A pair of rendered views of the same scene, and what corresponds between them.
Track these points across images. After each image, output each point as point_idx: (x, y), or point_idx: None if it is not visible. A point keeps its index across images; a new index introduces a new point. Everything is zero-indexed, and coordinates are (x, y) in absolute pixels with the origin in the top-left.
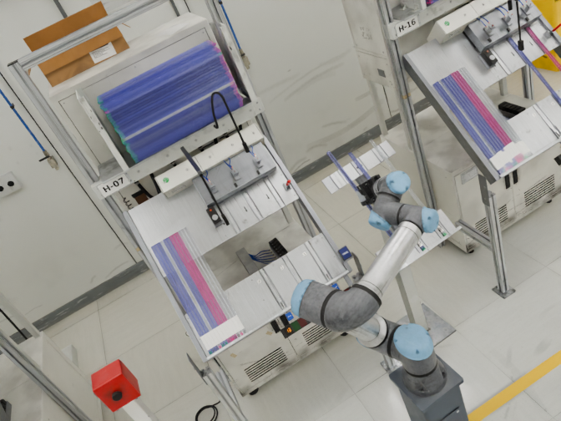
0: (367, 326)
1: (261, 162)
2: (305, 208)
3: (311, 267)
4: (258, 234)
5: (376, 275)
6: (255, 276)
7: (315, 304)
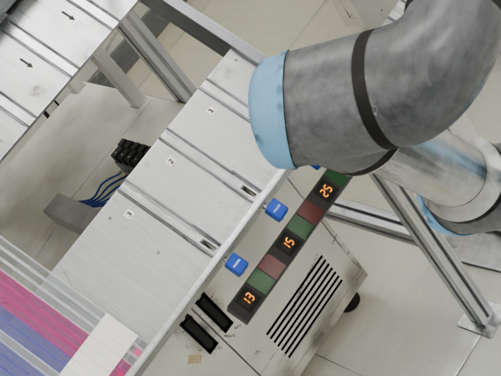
0: (460, 151)
1: None
2: (168, 13)
3: (241, 134)
4: (80, 159)
5: None
6: (115, 205)
7: (332, 86)
